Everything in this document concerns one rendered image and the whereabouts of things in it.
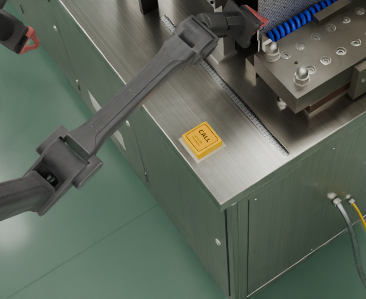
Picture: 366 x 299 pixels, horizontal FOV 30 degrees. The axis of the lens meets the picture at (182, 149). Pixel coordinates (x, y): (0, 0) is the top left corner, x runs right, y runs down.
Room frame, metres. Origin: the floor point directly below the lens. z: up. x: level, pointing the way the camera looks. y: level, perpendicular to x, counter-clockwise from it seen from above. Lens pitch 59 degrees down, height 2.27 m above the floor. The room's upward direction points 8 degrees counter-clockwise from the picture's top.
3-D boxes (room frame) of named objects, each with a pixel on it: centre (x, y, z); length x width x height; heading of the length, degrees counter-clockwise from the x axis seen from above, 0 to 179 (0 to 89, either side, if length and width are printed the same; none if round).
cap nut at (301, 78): (0.89, -0.29, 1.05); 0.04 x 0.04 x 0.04
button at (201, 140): (0.85, -0.05, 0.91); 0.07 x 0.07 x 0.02; 26
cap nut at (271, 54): (0.98, -0.24, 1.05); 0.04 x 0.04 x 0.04
